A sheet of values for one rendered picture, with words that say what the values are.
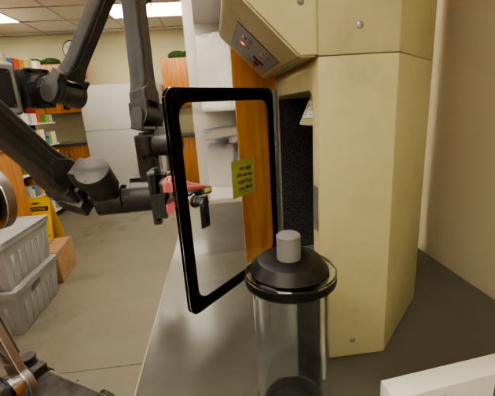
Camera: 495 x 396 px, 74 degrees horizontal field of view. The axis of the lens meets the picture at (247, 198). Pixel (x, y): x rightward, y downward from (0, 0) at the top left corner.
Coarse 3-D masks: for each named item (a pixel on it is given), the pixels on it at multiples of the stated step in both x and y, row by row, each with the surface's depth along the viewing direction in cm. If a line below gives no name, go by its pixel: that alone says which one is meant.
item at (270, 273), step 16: (288, 240) 37; (272, 256) 39; (288, 256) 37; (304, 256) 39; (320, 256) 39; (256, 272) 38; (272, 272) 36; (288, 272) 36; (304, 272) 36; (320, 272) 36
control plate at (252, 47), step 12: (240, 24) 50; (240, 36) 56; (252, 36) 51; (240, 48) 64; (252, 48) 57; (264, 48) 51; (252, 60) 65; (264, 60) 58; (276, 60) 52; (264, 72) 67
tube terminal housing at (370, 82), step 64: (320, 0) 41; (384, 0) 42; (320, 64) 43; (384, 64) 44; (320, 128) 45; (384, 128) 46; (320, 192) 48; (384, 192) 49; (384, 256) 51; (384, 320) 55
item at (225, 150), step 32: (192, 128) 55; (224, 128) 62; (256, 128) 70; (192, 160) 56; (224, 160) 63; (256, 160) 71; (192, 192) 57; (224, 192) 64; (256, 192) 72; (192, 224) 58; (224, 224) 65; (256, 224) 74; (224, 256) 66; (256, 256) 75
